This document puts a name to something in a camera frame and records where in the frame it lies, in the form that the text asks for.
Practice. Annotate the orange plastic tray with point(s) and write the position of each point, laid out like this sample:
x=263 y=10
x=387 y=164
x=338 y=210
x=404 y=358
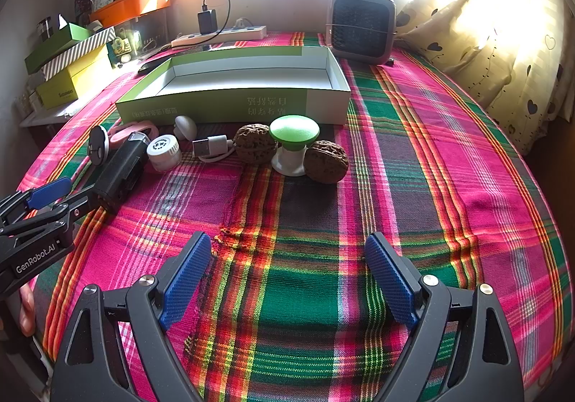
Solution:
x=120 y=11

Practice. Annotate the white egg-shaped gadget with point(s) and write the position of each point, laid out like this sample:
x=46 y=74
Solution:
x=185 y=128

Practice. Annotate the black smartphone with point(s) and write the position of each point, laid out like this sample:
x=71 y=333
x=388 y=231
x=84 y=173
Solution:
x=150 y=65

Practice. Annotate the small grey fan heater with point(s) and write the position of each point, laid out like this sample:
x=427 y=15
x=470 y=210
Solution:
x=362 y=30

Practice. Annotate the pink plastic clip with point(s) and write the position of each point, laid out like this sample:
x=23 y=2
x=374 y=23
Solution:
x=119 y=134

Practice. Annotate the plaid pink green cloth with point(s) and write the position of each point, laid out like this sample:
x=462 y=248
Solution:
x=287 y=310

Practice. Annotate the white power strip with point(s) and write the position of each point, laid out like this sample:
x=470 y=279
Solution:
x=227 y=35

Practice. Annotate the black cylindrical device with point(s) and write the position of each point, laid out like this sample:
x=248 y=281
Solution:
x=122 y=172

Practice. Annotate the white small round jar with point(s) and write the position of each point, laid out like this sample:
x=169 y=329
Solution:
x=164 y=152

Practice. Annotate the yellow cardboard box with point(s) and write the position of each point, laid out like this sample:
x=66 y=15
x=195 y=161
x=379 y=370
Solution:
x=91 y=73

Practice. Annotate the brown walnut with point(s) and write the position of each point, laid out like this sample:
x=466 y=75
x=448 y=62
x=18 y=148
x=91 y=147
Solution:
x=254 y=144
x=326 y=162

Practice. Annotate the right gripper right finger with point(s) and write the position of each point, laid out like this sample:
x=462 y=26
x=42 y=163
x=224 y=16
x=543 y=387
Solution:
x=484 y=365

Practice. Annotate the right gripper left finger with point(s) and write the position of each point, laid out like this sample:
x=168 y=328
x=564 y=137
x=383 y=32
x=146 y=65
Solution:
x=92 y=364

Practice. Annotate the cream heart pattern curtain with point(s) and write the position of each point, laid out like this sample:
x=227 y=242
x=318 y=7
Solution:
x=515 y=58

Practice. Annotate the green white cardboard tray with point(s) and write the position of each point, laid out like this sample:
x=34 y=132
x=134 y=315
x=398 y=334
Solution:
x=241 y=85

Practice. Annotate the green cardboard box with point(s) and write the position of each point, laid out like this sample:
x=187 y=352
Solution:
x=59 y=42

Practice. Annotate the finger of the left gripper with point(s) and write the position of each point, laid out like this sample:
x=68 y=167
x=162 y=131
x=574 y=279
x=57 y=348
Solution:
x=18 y=205
x=61 y=215

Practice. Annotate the black charger with cable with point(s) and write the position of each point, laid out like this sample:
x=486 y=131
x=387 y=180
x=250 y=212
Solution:
x=207 y=19

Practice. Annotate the striped grey white box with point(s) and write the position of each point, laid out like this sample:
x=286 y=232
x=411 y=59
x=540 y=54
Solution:
x=81 y=49

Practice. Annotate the black round disc gadget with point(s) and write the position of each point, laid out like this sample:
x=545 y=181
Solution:
x=98 y=145

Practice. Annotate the green white mushroom stand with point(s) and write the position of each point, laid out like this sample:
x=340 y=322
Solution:
x=294 y=133

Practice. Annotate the person left hand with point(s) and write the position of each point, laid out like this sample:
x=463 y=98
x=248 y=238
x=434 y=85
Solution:
x=27 y=311

